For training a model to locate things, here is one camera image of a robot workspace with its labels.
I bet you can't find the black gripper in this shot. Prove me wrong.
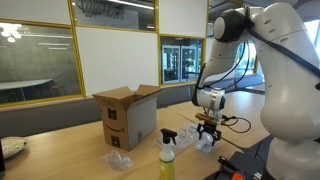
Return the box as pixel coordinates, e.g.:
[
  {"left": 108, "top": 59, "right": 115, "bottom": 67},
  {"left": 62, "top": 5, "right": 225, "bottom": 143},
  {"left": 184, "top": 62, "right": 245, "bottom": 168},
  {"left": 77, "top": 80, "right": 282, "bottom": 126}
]
[{"left": 197, "top": 122, "right": 223, "bottom": 147}]

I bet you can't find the clear single air pillow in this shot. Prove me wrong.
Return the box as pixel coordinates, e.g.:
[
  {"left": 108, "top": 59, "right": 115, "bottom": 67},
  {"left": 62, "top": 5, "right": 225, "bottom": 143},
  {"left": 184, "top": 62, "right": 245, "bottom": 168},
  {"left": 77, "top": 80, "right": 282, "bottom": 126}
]
[{"left": 194, "top": 133, "right": 218, "bottom": 155}]

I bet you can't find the clear printed air pillow strip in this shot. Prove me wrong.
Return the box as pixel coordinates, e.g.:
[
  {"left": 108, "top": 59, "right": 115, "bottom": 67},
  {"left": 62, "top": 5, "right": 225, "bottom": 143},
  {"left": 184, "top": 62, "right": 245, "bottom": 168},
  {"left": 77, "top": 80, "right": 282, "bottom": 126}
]
[{"left": 155, "top": 123, "right": 202, "bottom": 150}]

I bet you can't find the white spray bottle black trigger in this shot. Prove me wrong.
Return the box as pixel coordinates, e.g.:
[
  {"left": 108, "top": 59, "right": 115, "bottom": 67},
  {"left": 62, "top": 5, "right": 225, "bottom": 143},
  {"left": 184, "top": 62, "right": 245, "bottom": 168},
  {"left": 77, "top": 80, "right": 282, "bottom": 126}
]
[{"left": 158, "top": 128, "right": 179, "bottom": 180}]

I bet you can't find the small clear plastic bag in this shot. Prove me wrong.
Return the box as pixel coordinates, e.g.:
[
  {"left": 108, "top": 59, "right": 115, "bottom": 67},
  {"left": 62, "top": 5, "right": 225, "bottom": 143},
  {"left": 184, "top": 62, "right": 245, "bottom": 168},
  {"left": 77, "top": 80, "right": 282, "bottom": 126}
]
[{"left": 103, "top": 149, "right": 135, "bottom": 172}]

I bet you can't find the brown cardboard shipping box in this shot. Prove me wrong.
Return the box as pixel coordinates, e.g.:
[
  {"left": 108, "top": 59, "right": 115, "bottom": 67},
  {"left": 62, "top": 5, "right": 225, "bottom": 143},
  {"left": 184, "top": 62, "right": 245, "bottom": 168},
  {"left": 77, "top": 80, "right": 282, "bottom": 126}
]
[{"left": 92, "top": 84, "right": 163, "bottom": 152}]

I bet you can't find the black orange clamp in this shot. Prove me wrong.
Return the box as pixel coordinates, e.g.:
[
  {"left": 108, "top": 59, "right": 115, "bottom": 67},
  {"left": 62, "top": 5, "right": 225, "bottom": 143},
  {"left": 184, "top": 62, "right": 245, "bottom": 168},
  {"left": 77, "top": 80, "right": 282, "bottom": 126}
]
[{"left": 217, "top": 155, "right": 246, "bottom": 180}]

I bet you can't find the yellow framed window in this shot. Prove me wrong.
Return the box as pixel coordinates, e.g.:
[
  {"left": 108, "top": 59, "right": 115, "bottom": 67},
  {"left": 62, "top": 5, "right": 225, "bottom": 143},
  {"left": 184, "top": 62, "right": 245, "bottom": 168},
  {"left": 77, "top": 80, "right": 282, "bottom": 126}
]
[
  {"left": 0, "top": 18, "right": 87, "bottom": 108},
  {"left": 157, "top": 33, "right": 209, "bottom": 88}
]

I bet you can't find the dark stool behind glass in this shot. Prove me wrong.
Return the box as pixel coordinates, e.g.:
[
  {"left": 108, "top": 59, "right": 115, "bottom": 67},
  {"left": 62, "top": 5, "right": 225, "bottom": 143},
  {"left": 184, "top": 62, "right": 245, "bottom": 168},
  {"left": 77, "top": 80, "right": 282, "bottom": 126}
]
[{"left": 49, "top": 84, "right": 67, "bottom": 98}]

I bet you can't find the grey bench sofa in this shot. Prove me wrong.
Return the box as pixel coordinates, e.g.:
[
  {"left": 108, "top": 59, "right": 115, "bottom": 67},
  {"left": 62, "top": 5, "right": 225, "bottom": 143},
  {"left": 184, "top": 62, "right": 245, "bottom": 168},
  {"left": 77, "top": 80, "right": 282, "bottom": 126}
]
[{"left": 0, "top": 73, "right": 268, "bottom": 138}]

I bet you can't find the white table behind glass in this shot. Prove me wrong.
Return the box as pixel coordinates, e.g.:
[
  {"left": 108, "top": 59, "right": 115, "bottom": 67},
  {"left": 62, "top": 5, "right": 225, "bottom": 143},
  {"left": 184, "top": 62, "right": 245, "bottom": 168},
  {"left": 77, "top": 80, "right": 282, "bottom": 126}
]
[{"left": 0, "top": 78, "right": 54, "bottom": 103}]

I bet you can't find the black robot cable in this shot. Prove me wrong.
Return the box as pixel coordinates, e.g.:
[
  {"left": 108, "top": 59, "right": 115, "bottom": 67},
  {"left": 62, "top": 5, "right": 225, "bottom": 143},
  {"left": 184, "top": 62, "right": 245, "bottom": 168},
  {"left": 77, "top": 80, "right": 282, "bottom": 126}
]
[{"left": 194, "top": 4, "right": 320, "bottom": 135}]

